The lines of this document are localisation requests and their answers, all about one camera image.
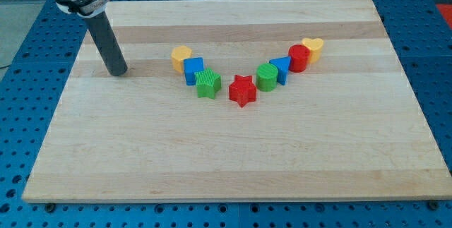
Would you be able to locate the blue triangle block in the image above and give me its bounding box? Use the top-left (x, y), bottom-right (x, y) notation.
top-left (269, 56), bottom-right (291, 85)

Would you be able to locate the blue cube block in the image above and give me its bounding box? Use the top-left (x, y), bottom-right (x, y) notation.
top-left (184, 57), bottom-right (204, 85)

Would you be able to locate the yellow heart block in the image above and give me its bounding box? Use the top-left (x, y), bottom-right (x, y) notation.
top-left (302, 37), bottom-right (324, 64)

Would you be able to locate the light wooden board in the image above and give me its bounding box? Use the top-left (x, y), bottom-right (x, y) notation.
top-left (22, 0), bottom-right (451, 203)

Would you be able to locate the green star block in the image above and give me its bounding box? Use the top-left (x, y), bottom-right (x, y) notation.
top-left (195, 68), bottom-right (222, 100)

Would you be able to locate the red cylinder block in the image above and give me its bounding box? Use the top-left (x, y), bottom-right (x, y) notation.
top-left (288, 44), bottom-right (310, 73)

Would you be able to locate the red object at edge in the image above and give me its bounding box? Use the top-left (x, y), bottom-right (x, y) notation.
top-left (436, 4), bottom-right (452, 28)

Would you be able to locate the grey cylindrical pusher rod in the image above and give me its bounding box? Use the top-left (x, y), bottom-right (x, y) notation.
top-left (84, 12), bottom-right (128, 76)

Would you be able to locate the green cylinder block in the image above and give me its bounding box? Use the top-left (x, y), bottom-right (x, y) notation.
top-left (256, 63), bottom-right (278, 92)

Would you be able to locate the red star block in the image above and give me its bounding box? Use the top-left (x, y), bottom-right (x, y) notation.
top-left (229, 75), bottom-right (257, 107)

